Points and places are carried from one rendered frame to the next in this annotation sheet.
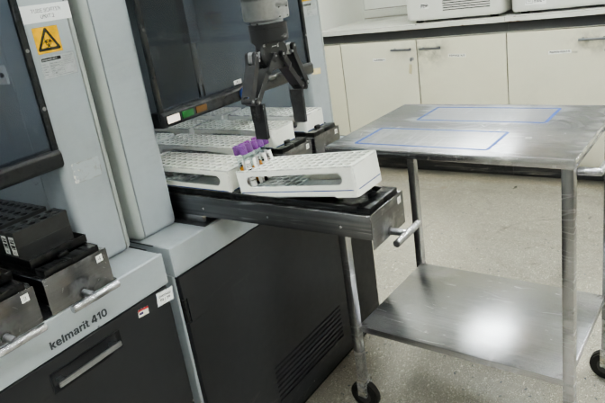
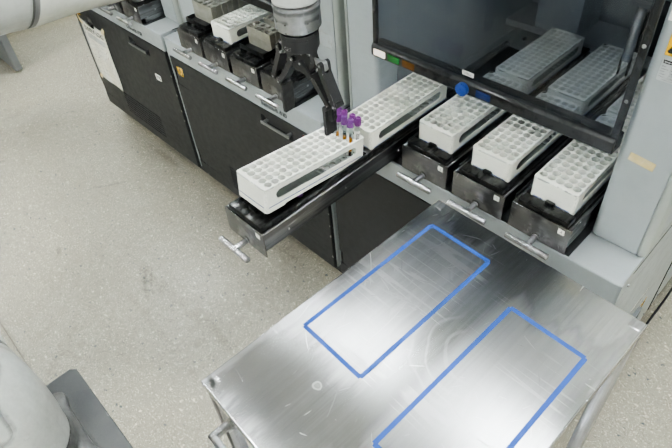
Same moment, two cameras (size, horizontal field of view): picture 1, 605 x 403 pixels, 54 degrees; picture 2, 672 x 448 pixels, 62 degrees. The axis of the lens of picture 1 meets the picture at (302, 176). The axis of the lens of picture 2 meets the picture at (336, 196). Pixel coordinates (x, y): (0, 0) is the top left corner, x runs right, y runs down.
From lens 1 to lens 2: 178 cm
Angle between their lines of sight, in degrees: 86
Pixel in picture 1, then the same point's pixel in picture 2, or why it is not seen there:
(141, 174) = (358, 71)
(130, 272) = (301, 112)
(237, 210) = not seen: hidden behind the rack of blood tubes
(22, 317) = (251, 77)
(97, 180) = (328, 50)
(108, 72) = not seen: outside the picture
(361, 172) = (243, 184)
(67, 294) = (269, 88)
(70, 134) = not seen: hidden behind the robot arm
